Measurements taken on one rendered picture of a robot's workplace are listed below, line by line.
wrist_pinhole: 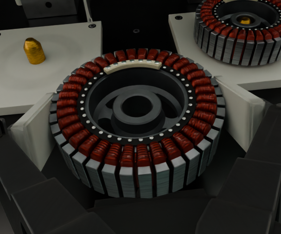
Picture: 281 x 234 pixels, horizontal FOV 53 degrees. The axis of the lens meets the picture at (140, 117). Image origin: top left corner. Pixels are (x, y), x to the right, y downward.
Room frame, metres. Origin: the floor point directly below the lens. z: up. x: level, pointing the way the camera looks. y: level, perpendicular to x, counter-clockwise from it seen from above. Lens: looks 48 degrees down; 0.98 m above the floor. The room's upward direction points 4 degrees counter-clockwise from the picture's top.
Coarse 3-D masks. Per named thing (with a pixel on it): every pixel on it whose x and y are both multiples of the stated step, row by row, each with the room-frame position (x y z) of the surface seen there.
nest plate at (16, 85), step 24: (72, 24) 0.35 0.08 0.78; (96, 24) 0.35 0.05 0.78; (0, 48) 0.31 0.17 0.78; (48, 48) 0.30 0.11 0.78; (72, 48) 0.29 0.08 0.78; (96, 48) 0.29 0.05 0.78; (0, 72) 0.26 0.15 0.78; (24, 72) 0.25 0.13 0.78; (48, 72) 0.25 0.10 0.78; (0, 96) 0.22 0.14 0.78; (24, 96) 0.21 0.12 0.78
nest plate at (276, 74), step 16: (176, 16) 0.35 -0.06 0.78; (192, 16) 0.35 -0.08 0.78; (176, 32) 0.31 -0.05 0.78; (192, 32) 0.31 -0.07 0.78; (176, 48) 0.29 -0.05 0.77; (192, 48) 0.27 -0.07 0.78; (208, 64) 0.24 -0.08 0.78; (224, 64) 0.24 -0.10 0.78; (240, 64) 0.24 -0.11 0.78; (272, 64) 0.23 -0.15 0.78; (240, 80) 0.21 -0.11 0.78; (256, 80) 0.21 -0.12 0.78; (272, 80) 0.21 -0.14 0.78
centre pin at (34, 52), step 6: (30, 42) 0.27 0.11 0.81; (36, 42) 0.28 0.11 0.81; (24, 48) 0.27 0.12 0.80; (30, 48) 0.27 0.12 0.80; (36, 48) 0.27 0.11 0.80; (42, 48) 0.28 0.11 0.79; (30, 54) 0.27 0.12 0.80; (36, 54) 0.27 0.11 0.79; (42, 54) 0.27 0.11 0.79; (30, 60) 0.27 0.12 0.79; (36, 60) 0.27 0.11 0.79; (42, 60) 0.27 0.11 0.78
